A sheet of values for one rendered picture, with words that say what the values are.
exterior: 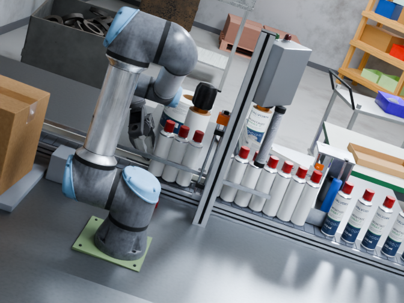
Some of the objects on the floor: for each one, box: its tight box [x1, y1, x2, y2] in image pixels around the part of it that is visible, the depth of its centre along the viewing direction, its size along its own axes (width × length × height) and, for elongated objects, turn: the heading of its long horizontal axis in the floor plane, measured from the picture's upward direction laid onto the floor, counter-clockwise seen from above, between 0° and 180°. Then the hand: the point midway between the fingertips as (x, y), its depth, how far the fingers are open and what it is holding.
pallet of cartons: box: [219, 13, 301, 60], centre depth 915 cm, size 119×86×42 cm
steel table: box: [197, 0, 257, 93], centre depth 692 cm, size 79×208×108 cm, turn 46°
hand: (147, 157), depth 216 cm, fingers closed, pressing on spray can
